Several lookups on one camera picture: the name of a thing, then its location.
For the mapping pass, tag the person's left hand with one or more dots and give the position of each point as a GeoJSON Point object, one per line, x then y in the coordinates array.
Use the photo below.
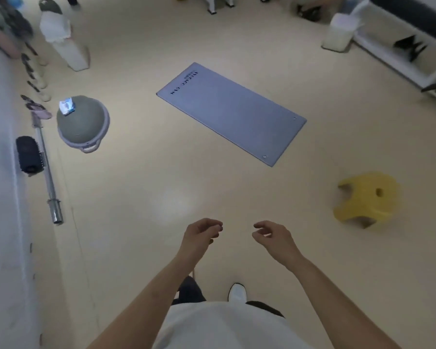
{"type": "Point", "coordinates": [196, 239]}

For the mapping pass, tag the person's right hand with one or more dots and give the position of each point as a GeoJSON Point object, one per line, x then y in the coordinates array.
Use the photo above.
{"type": "Point", "coordinates": [279, 243]}

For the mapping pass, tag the grey yoga mat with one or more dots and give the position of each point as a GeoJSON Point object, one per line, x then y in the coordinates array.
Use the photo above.
{"type": "Point", "coordinates": [232, 112]}

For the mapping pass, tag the person's left forearm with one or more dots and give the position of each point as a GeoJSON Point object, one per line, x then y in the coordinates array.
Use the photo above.
{"type": "Point", "coordinates": [149, 305]}

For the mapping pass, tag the person's right forearm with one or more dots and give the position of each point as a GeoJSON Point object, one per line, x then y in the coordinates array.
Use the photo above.
{"type": "Point", "coordinates": [341, 312]}

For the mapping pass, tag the person's right white sneaker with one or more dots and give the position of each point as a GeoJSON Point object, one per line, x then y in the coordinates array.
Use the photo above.
{"type": "Point", "coordinates": [237, 292]}

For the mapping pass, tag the black trousers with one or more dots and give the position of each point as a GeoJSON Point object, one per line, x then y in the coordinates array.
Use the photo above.
{"type": "Point", "coordinates": [190, 290]}

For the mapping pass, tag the white t-shirt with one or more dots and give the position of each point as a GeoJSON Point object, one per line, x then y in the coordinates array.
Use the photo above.
{"type": "Point", "coordinates": [221, 327]}

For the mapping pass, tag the yellow plastic stool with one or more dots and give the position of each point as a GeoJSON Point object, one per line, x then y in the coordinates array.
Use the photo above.
{"type": "Point", "coordinates": [363, 199]}

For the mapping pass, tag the steel barbell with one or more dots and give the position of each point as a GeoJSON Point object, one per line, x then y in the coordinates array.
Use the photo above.
{"type": "Point", "coordinates": [51, 178]}

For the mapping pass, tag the grey half balance ball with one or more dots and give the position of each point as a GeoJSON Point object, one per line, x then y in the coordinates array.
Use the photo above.
{"type": "Point", "coordinates": [83, 123]}

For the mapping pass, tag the blue tissue packet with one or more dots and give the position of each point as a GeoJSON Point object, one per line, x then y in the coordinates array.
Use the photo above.
{"type": "Point", "coordinates": [67, 106]}

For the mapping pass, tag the black foam roller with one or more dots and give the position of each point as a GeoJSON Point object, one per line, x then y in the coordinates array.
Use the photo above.
{"type": "Point", "coordinates": [29, 156]}

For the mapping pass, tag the pink kettlebell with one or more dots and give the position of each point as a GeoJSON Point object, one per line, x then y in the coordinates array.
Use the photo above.
{"type": "Point", "coordinates": [43, 113]}

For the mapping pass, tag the white kettlebell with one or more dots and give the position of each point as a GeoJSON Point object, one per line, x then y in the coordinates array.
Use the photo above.
{"type": "Point", "coordinates": [41, 61]}
{"type": "Point", "coordinates": [41, 82]}
{"type": "Point", "coordinates": [44, 96]}

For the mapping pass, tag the white trash bin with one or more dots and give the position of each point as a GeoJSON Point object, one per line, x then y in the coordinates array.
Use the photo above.
{"type": "Point", "coordinates": [339, 32]}

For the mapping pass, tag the black bag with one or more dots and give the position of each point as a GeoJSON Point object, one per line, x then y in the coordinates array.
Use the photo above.
{"type": "Point", "coordinates": [309, 12]}

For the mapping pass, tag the white bench legs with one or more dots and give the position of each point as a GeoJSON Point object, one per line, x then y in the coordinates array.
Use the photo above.
{"type": "Point", "coordinates": [211, 3]}

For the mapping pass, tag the white equipment frame leg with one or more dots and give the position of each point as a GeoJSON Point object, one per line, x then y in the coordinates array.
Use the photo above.
{"type": "Point", "coordinates": [385, 50]}

